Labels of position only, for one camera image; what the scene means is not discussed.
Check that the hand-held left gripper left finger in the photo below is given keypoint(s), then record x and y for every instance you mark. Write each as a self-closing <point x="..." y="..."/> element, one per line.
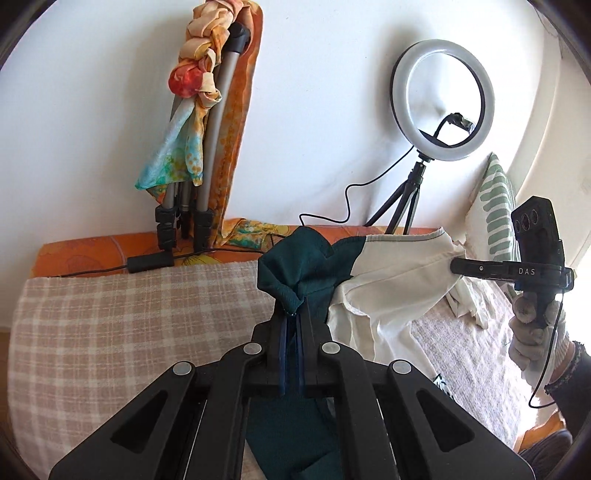
<point x="284" y="360"/>

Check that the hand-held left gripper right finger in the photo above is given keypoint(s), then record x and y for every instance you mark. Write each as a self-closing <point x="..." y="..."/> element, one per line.
<point x="300" y="360"/>

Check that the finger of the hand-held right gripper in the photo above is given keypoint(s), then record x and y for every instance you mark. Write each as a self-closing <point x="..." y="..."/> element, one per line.
<point x="478" y="268"/>

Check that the green white floral t-shirt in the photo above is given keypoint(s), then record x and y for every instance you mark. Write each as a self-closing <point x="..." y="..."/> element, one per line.
<point x="392" y="277"/>

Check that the person's right forearm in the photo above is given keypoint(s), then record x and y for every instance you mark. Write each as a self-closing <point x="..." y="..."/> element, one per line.
<point x="570" y="387"/>

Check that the person's right hand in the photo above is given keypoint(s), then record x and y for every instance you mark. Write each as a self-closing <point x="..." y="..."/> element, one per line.
<point x="531" y="346"/>

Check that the white garment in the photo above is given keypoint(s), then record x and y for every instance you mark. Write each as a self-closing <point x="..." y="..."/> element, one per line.
<point x="471" y="300"/>

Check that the green striped pillow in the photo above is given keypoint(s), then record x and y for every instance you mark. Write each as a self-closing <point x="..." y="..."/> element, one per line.
<point x="494" y="207"/>

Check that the pink checked blanket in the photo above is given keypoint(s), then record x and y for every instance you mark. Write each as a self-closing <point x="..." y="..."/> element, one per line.
<point x="115" y="323"/>

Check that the person's striped skirt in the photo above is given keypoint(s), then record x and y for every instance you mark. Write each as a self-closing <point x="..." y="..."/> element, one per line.
<point x="549" y="447"/>

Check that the silver folded tripod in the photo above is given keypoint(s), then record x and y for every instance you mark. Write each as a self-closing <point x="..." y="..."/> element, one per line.
<point x="210" y="161"/>

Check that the orange patterned cloth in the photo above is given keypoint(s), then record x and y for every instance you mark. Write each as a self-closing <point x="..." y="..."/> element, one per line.
<point x="235" y="138"/>

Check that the colourful knotted scarf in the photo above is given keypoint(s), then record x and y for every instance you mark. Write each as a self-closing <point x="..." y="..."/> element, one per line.
<point x="194" y="83"/>

